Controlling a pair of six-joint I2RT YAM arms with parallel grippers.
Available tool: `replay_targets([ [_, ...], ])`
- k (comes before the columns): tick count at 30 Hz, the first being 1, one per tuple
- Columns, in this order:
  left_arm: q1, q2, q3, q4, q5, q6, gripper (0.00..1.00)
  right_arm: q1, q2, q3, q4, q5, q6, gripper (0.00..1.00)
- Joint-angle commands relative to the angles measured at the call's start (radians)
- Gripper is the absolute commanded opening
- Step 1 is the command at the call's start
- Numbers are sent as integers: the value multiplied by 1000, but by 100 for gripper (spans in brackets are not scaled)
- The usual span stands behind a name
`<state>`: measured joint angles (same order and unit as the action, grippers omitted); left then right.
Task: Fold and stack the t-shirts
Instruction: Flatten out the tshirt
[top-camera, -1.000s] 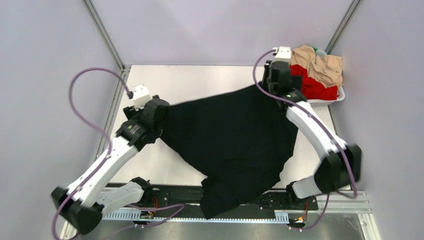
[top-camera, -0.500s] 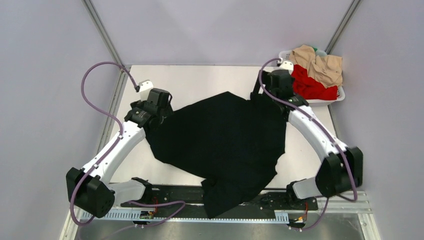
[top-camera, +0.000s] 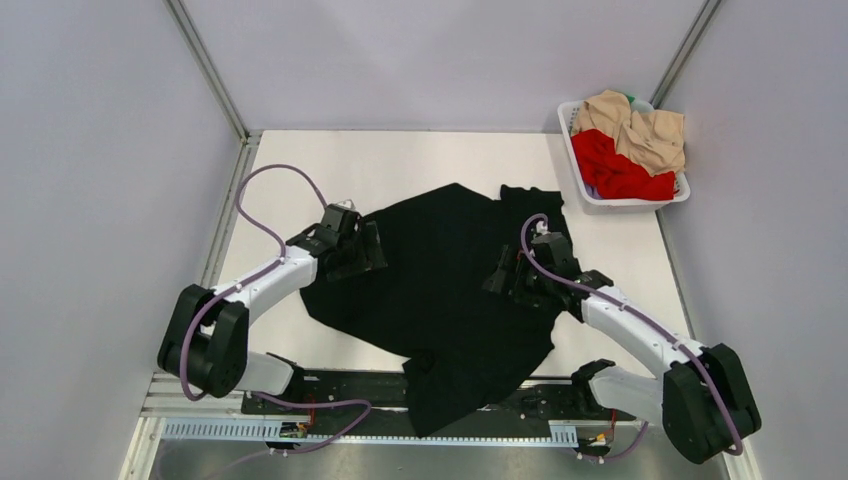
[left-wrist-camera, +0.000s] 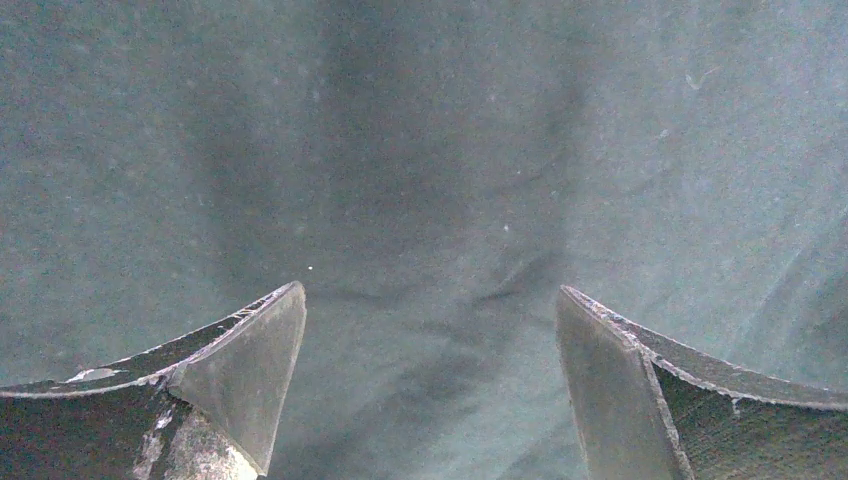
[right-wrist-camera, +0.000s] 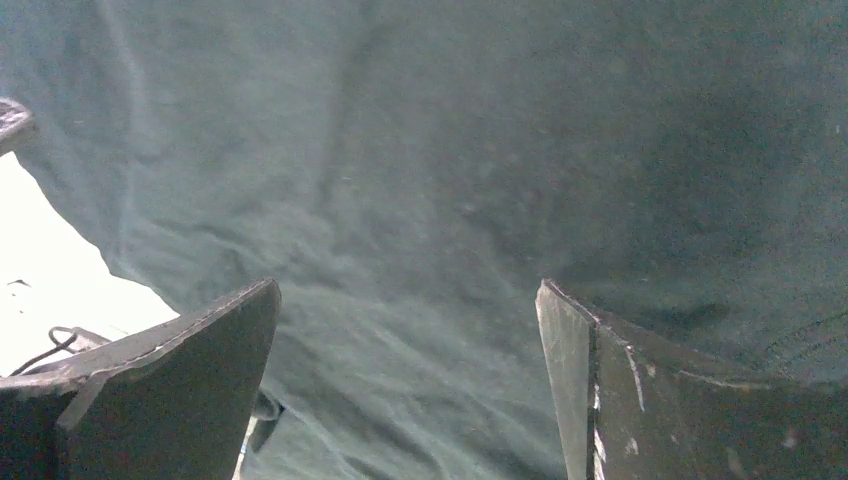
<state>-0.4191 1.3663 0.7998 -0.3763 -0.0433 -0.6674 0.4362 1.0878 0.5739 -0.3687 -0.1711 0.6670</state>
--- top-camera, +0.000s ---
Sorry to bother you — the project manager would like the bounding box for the beige t shirt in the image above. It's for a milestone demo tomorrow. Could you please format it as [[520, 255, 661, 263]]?
[[571, 90, 686, 176]]

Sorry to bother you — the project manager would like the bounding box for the green garment in basket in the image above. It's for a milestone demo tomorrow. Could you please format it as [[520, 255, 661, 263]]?
[[625, 95, 655, 113]]

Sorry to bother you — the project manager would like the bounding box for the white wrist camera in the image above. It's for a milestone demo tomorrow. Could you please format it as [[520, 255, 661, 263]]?
[[531, 221, 550, 238], [336, 199, 356, 211]]

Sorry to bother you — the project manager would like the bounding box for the red t shirt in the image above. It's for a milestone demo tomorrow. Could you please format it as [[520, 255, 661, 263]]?
[[571, 129, 677, 201]]

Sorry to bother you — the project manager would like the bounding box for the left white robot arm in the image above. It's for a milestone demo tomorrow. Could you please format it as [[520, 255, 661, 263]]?
[[156, 204, 387, 413]]

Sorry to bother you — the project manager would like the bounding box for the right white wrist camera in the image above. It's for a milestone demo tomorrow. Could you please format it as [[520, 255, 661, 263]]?
[[531, 221, 550, 238]]

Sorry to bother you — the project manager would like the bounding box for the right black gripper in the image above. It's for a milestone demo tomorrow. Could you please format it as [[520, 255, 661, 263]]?
[[481, 246, 554, 311]]

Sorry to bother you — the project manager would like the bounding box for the white laundry basket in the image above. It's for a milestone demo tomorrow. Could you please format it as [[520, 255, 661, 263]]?
[[556, 101, 691, 215]]

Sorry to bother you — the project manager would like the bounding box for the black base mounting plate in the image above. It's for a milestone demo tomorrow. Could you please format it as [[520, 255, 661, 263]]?
[[240, 370, 635, 442]]

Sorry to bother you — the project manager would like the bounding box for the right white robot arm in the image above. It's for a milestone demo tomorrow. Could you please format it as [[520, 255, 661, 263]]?
[[482, 232, 762, 464]]

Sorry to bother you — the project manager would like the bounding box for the black t shirt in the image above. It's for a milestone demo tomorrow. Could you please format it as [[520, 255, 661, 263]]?
[[300, 184, 567, 437]]

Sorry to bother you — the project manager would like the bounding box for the aluminium corner post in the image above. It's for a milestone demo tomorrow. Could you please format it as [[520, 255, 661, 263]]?
[[649, 0, 724, 108], [163, 0, 250, 144]]

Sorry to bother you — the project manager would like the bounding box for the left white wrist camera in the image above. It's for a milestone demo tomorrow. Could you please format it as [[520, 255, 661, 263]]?
[[336, 199, 356, 211]]

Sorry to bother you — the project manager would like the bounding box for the left aluminium corner post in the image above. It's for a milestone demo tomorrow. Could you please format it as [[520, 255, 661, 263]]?
[[163, 0, 250, 144]]

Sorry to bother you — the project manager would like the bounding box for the right aluminium corner post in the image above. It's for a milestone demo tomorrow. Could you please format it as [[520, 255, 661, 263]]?
[[649, 0, 724, 108]]

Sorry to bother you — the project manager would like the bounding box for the aluminium front frame rail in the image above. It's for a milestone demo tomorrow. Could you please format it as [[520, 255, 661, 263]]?
[[140, 372, 745, 429]]

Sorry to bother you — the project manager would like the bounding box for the white slotted cable duct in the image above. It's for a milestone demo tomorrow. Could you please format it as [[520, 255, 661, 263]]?
[[160, 418, 578, 448]]

